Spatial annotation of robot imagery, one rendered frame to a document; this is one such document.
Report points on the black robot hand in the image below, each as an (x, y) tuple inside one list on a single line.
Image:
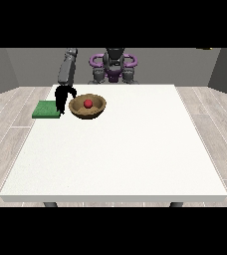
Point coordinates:
[(61, 96)]

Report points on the brown wooden bowl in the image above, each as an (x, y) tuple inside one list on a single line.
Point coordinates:
[(87, 107)]

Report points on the grey robot trunk purple rings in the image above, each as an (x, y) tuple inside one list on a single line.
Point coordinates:
[(113, 68)]

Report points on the green square pad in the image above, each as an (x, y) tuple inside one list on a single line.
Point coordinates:
[(45, 110)]

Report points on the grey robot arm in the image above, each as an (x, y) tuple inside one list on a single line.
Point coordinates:
[(66, 70)]

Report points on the small red ball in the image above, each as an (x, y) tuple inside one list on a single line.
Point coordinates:
[(88, 103)]

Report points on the dark table leg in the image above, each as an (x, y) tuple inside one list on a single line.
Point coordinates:
[(50, 204), (176, 204)]

